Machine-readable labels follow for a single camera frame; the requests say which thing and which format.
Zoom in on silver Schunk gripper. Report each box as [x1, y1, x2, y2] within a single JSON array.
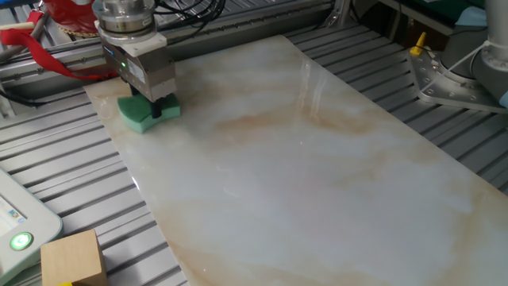
[[101, 41, 178, 119]]

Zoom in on green sponge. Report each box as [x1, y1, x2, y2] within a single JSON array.
[[117, 93, 182, 134]]

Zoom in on white gripper adapter plate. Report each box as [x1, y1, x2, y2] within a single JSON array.
[[94, 20, 167, 56]]

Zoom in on silver force torque sensor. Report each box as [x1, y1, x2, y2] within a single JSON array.
[[91, 0, 156, 45]]

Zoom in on red fire extinguisher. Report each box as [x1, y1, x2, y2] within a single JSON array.
[[42, 0, 100, 37]]

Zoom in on grey metal tube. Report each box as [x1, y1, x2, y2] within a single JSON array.
[[0, 14, 49, 63]]

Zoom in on white teach pendant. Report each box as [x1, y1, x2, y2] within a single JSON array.
[[0, 166, 64, 285]]

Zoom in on glossy marble pattern board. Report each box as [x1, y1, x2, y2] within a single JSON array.
[[83, 34, 508, 286]]

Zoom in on light wooden block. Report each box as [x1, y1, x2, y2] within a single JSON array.
[[40, 229, 109, 286]]

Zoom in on yellow plastic peg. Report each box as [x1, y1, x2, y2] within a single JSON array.
[[410, 31, 428, 56]]

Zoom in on black cable bundle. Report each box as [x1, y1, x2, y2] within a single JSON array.
[[152, 0, 227, 32]]

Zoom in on red strap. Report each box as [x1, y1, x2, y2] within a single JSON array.
[[0, 10, 120, 81]]

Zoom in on black cable under rail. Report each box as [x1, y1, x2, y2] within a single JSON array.
[[0, 89, 47, 108]]

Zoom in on wooden handle stick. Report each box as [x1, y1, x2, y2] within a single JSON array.
[[0, 21, 36, 31]]

